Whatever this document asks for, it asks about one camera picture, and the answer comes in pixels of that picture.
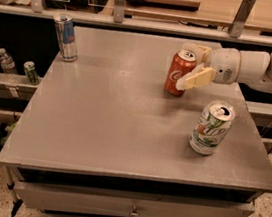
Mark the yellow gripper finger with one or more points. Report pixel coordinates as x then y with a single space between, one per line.
200 76
200 51

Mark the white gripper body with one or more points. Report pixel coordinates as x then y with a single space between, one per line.
223 64

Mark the orange coke can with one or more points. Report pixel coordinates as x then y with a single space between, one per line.
183 62

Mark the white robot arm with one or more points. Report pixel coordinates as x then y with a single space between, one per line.
255 70

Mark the white green 7up can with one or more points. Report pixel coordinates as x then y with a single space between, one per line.
214 124

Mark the blue silver red bull can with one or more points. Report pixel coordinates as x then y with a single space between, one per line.
66 37

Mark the small green can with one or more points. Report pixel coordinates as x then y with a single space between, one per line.
31 73

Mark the grey cabinet with drawers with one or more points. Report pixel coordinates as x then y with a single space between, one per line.
105 121

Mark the top grey drawer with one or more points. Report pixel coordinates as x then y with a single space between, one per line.
98 201

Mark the clear plastic water bottle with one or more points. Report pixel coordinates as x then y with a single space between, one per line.
7 63

